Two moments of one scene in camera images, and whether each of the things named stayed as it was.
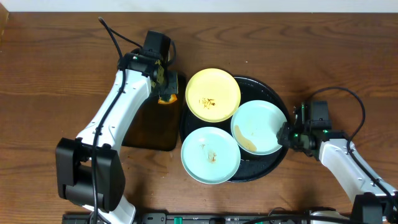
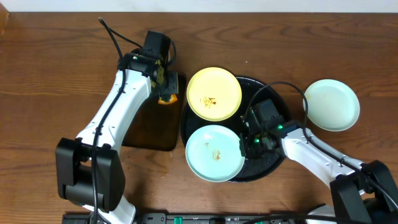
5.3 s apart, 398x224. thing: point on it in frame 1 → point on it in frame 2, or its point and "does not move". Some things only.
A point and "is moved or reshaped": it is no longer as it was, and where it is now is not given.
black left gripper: [169, 84] does not move
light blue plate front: [211, 155] does not move
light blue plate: [255, 125] is moved or reshaped
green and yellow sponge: [166, 99] does not move
